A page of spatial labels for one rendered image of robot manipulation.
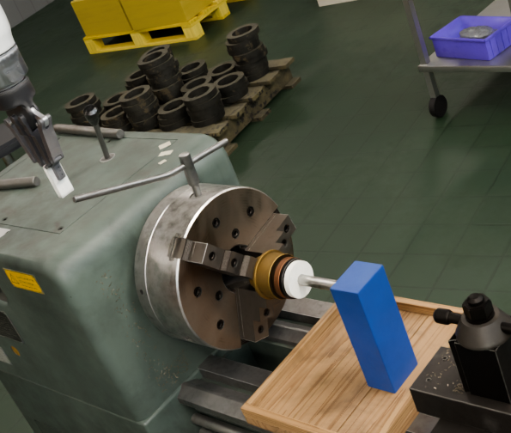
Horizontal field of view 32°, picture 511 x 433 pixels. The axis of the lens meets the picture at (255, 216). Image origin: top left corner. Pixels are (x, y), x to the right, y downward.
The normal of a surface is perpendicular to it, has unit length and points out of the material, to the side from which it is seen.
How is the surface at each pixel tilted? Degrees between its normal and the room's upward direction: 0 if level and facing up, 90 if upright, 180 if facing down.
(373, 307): 90
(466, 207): 0
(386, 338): 90
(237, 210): 90
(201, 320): 90
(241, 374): 0
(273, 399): 0
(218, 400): 26
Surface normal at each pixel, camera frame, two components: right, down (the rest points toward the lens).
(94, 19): -0.57, 0.57
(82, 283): 0.72, 0.08
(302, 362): -0.35, -0.82
